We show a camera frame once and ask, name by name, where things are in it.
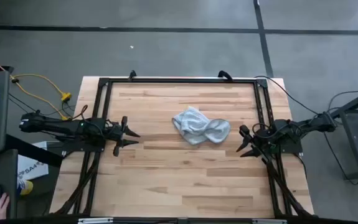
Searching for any black diagonal bar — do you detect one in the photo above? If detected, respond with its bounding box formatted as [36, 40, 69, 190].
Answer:
[5, 133, 65, 169]

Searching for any black metal table frame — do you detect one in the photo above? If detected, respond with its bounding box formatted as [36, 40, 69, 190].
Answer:
[50, 77, 314, 218]

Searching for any grey microfiber towel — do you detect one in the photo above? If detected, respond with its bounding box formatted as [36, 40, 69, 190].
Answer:
[171, 106, 232, 146]

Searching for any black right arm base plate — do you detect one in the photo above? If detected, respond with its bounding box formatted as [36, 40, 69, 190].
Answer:
[261, 133, 304, 156]

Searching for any black metal cart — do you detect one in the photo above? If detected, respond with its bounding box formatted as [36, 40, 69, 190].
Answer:
[323, 85, 358, 181]

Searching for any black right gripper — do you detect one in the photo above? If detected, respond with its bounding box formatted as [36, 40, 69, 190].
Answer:
[235, 124, 275, 164]

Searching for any silver metal bracket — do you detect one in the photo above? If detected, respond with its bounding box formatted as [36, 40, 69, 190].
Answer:
[77, 217, 114, 224]
[252, 218, 288, 224]

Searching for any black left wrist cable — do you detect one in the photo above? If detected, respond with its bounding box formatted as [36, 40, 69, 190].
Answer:
[80, 117, 106, 138]

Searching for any large black edge clamp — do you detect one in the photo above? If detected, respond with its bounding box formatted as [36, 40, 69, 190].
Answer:
[217, 70, 233, 82]

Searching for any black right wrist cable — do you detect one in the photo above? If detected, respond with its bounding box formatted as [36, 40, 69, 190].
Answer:
[252, 122, 281, 140]

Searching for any white cardboard box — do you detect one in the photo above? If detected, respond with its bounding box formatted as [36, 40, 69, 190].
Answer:
[16, 141, 49, 181]

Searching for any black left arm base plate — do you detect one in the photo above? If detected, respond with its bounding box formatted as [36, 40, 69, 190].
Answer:
[45, 135, 105, 154]

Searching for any black floor cable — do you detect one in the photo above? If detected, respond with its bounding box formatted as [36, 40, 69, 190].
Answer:
[321, 90, 358, 187]
[8, 92, 73, 121]
[253, 75, 320, 115]

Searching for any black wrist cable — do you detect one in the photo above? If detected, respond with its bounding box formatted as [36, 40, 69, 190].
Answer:
[252, 122, 281, 140]
[80, 117, 106, 138]

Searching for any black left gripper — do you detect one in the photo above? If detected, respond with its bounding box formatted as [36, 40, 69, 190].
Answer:
[105, 116, 141, 157]

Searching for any yellow cable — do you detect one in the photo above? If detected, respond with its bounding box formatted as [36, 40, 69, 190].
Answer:
[0, 51, 73, 121]

